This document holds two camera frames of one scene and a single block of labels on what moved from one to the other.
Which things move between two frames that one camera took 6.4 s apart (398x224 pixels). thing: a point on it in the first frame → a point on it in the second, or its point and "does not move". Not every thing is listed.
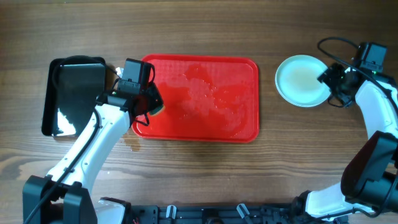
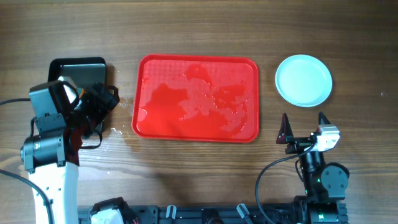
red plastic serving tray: [206, 98] does not move
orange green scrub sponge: [154, 113] → [81, 91]
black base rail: [229, 214] does not move
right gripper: [328, 78] → [302, 145]
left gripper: [152, 101] → [101, 99]
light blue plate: [296, 82] does not move
